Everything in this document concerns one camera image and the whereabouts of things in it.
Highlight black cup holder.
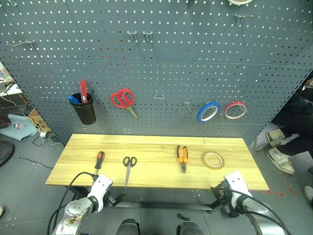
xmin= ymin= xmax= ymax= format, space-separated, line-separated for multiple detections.
xmin=69 ymin=93 xmax=97 ymax=125

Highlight worn white sneaker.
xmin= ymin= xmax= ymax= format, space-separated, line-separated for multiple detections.
xmin=266 ymin=147 xmax=295 ymax=175

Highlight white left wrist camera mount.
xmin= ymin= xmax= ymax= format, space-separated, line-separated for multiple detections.
xmin=87 ymin=174 xmax=114 ymax=213

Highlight black round fan base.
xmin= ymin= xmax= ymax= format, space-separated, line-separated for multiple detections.
xmin=0 ymin=141 xmax=15 ymax=168

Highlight black floor cable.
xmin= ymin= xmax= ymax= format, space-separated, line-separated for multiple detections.
xmin=14 ymin=133 xmax=62 ymax=169

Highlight red handled scissors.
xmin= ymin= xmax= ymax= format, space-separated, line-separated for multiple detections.
xmin=110 ymin=88 xmax=139 ymax=119

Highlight blue tape roll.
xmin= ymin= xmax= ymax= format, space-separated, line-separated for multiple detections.
xmin=196 ymin=101 xmax=222 ymax=124

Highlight white tape roll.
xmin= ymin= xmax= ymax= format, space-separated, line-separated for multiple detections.
xmin=226 ymin=0 xmax=255 ymax=6

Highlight grey metal pegboard wall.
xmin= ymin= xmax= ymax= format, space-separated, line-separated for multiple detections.
xmin=0 ymin=0 xmax=313 ymax=147

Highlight clear yellowish tape roll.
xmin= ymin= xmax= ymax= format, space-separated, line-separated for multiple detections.
xmin=201 ymin=151 xmax=225 ymax=170

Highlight orange black handled screwdriver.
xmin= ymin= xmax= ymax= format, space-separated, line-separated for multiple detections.
xmin=94 ymin=151 xmax=106 ymax=175

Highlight long metal peg hook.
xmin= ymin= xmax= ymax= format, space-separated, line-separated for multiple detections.
xmin=6 ymin=40 xmax=36 ymax=49
xmin=234 ymin=14 xmax=255 ymax=25

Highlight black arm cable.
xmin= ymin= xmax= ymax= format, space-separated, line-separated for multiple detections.
xmin=46 ymin=171 xmax=100 ymax=235
xmin=212 ymin=186 xmax=293 ymax=235

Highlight dark rounded shape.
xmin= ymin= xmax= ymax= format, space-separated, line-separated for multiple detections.
xmin=176 ymin=220 xmax=205 ymax=235
xmin=115 ymin=218 xmax=140 ymax=235

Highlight orange handled pliers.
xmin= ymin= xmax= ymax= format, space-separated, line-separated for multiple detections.
xmin=176 ymin=145 xmax=189 ymax=174

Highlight brown cardboard box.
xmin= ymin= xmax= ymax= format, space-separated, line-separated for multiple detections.
xmin=26 ymin=109 xmax=52 ymax=134

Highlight red tape roll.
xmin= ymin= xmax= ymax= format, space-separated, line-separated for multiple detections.
xmin=224 ymin=101 xmax=247 ymax=120

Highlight black metal table frame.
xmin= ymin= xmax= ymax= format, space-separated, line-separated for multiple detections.
xmin=65 ymin=185 xmax=224 ymax=215

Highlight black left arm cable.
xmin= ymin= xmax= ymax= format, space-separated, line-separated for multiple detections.
xmin=46 ymin=171 xmax=100 ymax=235

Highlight grey shoe tip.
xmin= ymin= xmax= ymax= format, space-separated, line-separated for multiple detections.
xmin=302 ymin=185 xmax=313 ymax=206

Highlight black handled scissors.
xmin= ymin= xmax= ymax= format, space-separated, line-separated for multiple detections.
xmin=122 ymin=156 xmax=137 ymax=188

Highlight person's legs in dark trousers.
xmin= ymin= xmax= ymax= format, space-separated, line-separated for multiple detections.
xmin=270 ymin=72 xmax=313 ymax=157

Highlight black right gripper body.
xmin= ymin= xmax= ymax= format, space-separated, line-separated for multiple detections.
xmin=215 ymin=180 xmax=233 ymax=209

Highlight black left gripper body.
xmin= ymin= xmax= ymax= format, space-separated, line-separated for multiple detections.
xmin=104 ymin=191 xmax=117 ymax=208

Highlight light blue mat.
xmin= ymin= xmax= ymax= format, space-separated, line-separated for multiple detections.
xmin=0 ymin=114 xmax=39 ymax=142

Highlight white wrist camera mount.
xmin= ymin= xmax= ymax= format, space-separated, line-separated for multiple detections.
xmin=223 ymin=171 xmax=253 ymax=198
xmin=87 ymin=174 xmax=114 ymax=213

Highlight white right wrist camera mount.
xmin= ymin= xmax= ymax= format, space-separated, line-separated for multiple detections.
xmin=223 ymin=171 xmax=253 ymax=198

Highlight grey shoe with brown strap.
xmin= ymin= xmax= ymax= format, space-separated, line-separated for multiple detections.
xmin=254 ymin=129 xmax=286 ymax=152

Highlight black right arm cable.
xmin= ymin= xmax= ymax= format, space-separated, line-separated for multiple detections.
xmin=212 ymin=186 xmax=293 ymax=235

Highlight small metal peg hook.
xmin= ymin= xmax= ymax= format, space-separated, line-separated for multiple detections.
xmin=183 ymin=98 xmax=193 ymax=115

